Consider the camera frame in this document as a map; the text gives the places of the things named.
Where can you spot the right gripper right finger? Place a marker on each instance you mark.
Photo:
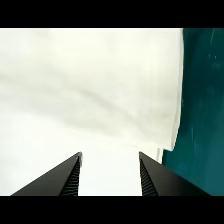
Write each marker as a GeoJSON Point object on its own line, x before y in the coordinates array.
{"type": "Point", "coordinates": [160, 181]}

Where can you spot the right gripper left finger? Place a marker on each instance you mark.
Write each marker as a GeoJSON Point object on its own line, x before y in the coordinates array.
{"type": "Point", "coordinates": [60, 181]}

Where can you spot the white garment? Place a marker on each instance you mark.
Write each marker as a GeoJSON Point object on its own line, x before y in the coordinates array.
{"type": "Point", "coordinates": [90, 93]}

